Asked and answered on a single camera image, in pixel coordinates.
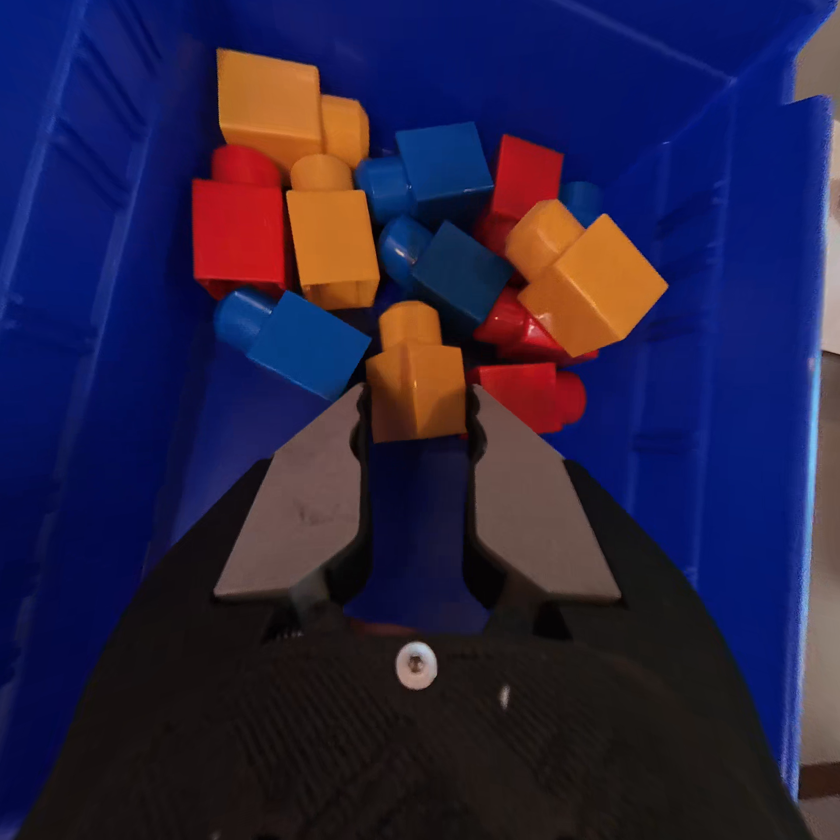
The yellow mega block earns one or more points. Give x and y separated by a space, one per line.
413 387

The pile of blocks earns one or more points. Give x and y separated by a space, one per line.
328 243

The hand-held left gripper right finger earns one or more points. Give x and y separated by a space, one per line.
538 518

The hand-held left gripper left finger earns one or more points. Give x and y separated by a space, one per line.
302 512

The blue plastic storage bin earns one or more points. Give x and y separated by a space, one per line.
98 328

